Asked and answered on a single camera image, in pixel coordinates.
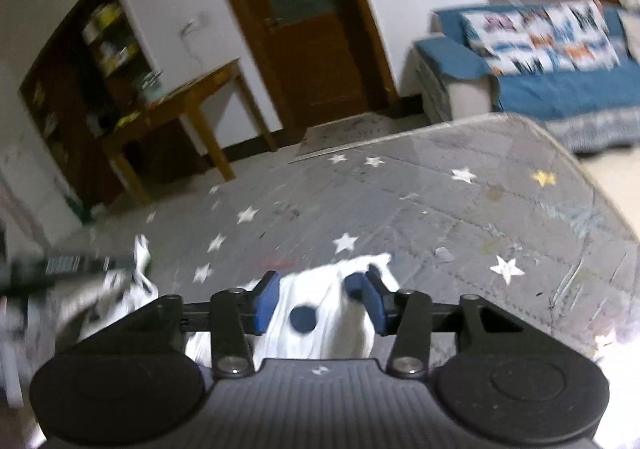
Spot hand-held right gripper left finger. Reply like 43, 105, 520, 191
75, 270, 282, 378

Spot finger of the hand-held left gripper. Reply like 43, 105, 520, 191
80, 254, 139, 281

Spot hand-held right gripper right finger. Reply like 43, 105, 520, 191
344, 266, 538, 378

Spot white navy polka dot pants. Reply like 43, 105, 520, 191
57, 234, 402, 366

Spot grey star quilted table cover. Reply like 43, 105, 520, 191
0, 111, 640, 449

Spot grey doormat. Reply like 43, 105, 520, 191
290, 111, 427, 162

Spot dark wooden shelf cabinet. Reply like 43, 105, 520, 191
17, 0, 162, 220

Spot wooden side table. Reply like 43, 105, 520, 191
102, 58, 279, 206

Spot bottles on cabinet shelves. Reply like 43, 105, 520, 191
81, 3, 142, 76

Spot blue sofa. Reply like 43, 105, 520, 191
412, 0, 640, 156

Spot brown wooden door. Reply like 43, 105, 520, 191
200, 0, 401, 140

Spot butterfly print pillow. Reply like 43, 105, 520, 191
460, 0, 622, 78

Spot white wall socket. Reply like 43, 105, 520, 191
179, 13, 212, 38

